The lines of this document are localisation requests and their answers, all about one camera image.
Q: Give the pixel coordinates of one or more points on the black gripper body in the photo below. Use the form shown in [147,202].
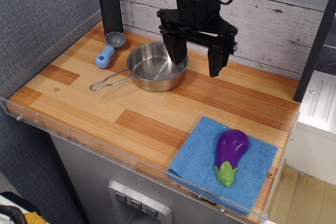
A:
[199,22]

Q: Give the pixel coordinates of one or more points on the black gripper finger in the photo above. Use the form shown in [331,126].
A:
[217,59]
[176,47]

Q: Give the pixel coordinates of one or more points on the purple toy eggplant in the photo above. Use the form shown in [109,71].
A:
[230,148]

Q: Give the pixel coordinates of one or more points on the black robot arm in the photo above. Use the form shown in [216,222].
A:
[198,22]

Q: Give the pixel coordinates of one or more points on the stainless steel pan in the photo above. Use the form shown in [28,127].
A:
[151,68]

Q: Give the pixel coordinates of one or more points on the blue grey measuring scoop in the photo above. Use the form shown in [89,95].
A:
[114,41]

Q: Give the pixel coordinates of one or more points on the clear acrylic table guard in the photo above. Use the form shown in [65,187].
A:
[47,67]

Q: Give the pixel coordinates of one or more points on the white toy sink unit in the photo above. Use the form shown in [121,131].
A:
[311,148]

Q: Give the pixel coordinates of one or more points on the grey toy fridge cabinet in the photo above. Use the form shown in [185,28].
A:
[90,174]

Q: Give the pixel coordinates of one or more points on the silver dispenser button panel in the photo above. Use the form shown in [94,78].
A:
[132,206]

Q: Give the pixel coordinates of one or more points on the yellow tape piece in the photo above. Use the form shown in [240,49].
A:
[34,218]

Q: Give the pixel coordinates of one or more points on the black vertical post left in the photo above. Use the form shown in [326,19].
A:
[111,16]

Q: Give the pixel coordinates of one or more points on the black vertical post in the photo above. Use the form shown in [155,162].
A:
[316,48]
[111,16]

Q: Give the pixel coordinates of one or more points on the black vertical post right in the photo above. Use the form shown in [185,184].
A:
[316,48]

